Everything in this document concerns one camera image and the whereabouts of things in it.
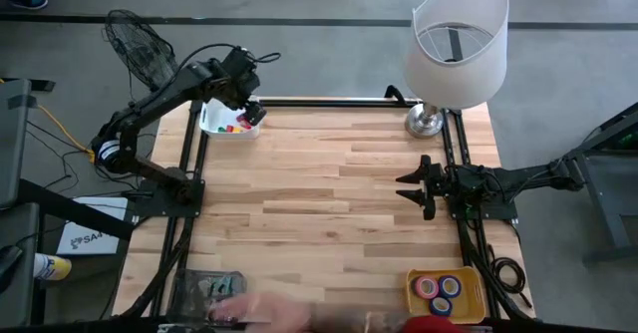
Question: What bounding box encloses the table lamp white shade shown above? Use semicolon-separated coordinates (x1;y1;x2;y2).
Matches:
402;0;511;141

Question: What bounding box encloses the grey equipment cart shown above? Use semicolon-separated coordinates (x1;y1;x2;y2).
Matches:
0;78;34;208
0;201;41;329

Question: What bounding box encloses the teal staple remover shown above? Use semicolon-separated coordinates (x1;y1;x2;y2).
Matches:
208;277;235;298

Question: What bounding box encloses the coiled black cable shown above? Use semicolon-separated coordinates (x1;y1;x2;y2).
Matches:
490;242;533;309

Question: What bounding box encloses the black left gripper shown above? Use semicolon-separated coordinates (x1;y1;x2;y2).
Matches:
217;46;269;128

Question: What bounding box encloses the person's red sleeve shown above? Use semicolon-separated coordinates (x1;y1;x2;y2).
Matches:
401;315;465;333

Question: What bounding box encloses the person's hand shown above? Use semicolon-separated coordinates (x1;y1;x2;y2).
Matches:
207;292;313;333

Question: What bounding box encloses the grey metal workstation frame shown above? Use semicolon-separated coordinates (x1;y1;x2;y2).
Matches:
549;102;638;265

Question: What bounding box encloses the black clamp handle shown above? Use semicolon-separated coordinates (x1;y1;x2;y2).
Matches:
383;84;409;106

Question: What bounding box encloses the white plastic bin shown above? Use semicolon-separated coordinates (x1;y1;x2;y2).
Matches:
198;96;261;141

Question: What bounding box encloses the light blue tape roll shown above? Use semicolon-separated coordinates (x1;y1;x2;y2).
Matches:
437;274;463;299

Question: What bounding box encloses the yellow cable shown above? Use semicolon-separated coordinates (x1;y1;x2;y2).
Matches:
37;104;96;165

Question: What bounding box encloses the white printed box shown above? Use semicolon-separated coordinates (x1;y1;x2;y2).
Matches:
56;196;130;257

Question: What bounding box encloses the black metal beam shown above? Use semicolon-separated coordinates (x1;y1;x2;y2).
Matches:
18;178;137;242

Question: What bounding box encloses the black aluminium frame rail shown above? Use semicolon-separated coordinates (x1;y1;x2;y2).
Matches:
191;97;425;109
114;316;537;333
441;108;537;322
149;98;208;319

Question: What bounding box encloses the pink tape roll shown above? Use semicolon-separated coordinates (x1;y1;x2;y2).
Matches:
412;275;441;300

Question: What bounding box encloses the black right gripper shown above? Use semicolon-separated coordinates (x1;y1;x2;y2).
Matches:
395;154;453;222

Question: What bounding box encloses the yellow plastic basket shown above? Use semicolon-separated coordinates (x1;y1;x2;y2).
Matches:
406;266;487;326

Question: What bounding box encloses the clear plastic container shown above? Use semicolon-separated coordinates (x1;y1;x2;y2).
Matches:
166;268;249;327

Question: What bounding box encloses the black floor fan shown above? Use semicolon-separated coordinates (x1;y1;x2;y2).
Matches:
103;8;180;95

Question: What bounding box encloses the yellow white spray bottle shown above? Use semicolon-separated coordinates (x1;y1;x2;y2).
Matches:
33;252;74;282

